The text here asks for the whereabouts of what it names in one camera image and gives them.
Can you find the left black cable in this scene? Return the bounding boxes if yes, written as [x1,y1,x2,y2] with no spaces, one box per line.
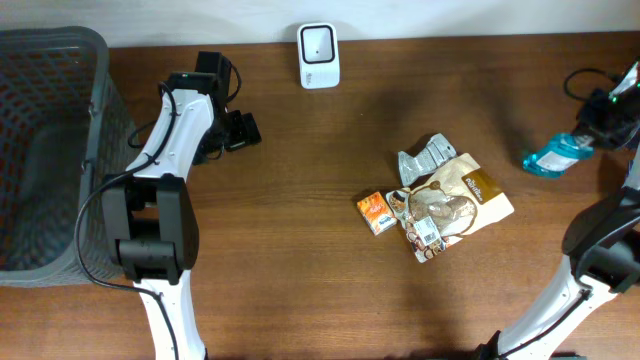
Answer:
[73,82,181,360]

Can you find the silver foil snack packet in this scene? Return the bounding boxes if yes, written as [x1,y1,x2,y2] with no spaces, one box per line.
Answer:
[398,133,457,187]

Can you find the small orange snack packet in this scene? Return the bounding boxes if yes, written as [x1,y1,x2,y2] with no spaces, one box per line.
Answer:
[356,192,397,236]

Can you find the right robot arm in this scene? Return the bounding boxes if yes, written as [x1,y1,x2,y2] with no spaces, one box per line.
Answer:
[473,85,639,359]

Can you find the beige PanTree snack pouch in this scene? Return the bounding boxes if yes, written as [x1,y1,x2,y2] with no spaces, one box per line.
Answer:
[385,153,514,263]

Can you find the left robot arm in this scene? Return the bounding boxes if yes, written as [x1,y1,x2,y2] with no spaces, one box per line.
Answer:
[98,51,262,359]

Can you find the grey plastic mesh basket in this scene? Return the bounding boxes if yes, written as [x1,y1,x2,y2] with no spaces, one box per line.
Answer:
[1,26,137,288]

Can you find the right black cable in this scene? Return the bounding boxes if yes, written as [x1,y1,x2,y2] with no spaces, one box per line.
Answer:
[563,68,624,104]

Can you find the white barcode scanner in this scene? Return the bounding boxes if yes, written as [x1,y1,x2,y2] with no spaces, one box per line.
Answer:
[297,22,341,90]

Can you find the black cable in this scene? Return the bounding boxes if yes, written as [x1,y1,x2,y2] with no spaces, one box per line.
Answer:
[73,82,181,360]
[563,68,624,104]

